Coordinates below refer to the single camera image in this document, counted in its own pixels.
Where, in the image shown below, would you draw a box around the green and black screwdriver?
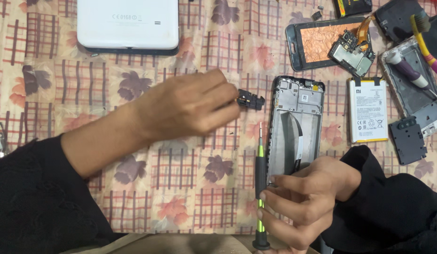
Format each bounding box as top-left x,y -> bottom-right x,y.
252,122 -> 271,251

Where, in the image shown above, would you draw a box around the black phone back cover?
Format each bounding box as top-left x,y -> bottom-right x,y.
374,0 -> 437,60

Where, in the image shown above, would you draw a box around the white phone back cover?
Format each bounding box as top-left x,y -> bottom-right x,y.
76,0 -> 180,51

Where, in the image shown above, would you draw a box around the black plastic camera cover plate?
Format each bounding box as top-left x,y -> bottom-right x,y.
388,116 -> 428,166

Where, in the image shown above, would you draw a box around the yellow and pink toothbrush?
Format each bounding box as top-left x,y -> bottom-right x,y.
410,10 -> 437,83

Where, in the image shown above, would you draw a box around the dark phone body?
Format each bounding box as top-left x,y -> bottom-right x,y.
83,43 -> 180,57

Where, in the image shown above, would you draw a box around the orange flex cable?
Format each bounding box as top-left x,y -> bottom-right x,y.
356,16 -> 375,47

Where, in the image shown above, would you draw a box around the phone screen with copper back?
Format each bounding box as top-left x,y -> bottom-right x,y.
285,16 -> 376,72

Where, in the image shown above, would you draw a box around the small black plastic phone part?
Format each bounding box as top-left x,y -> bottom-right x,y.
237,88 -> 266,112

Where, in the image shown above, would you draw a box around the black battery with yellow label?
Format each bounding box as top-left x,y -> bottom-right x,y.
333,0 -> 373,18

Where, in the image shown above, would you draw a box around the phone motherboard circuit board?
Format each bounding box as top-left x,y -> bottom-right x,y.
327,30 -> 376,78

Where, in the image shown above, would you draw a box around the floral checked tablecloth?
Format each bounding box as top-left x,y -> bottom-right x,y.
0,0 -> 437,235

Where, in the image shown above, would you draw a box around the silver phone frame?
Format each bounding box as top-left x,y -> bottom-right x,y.
378,36 -> 437,138

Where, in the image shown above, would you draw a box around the person's right hand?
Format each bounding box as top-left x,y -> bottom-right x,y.
257,155 -> 362,254

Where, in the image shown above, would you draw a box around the person's left hand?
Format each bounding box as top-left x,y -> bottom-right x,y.
132,68 -> 242,144

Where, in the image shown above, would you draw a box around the grey phone frame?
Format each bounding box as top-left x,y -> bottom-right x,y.
266,75 -> 326,187

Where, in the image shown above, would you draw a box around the purple and white screwdriver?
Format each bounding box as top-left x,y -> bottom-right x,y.
385,50 -> 437,105

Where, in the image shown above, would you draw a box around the white flex ribbon cable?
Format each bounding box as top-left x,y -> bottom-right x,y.
287,112 -> 305,172

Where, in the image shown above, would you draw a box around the metal tweezers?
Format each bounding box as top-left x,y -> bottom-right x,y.
0,121 -> 9,156

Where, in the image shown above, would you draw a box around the white phone battery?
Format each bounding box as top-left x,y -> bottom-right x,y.
348,76 -> 389,144

